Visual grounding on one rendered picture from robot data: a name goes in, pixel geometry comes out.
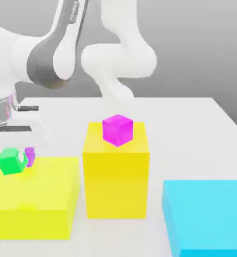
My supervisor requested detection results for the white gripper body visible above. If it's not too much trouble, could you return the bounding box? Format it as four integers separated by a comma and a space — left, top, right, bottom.
0, 110, 49, 151

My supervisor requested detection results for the small green cube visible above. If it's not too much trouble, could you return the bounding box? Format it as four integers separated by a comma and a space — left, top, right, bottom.
0, 147, 29, 176

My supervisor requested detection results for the small magenta cube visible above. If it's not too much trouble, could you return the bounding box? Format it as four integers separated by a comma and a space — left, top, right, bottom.
102, 113, 135, 148

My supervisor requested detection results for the large lemon yellow box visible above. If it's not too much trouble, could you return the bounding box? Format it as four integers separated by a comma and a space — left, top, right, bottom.
0, 156, 81, 241

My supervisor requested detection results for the large golden yellow box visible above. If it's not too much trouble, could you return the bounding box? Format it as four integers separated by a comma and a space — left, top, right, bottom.
82, 121, 151, 220

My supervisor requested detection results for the large cyan box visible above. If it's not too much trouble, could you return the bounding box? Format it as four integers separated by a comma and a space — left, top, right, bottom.
162, 179, 237, 257

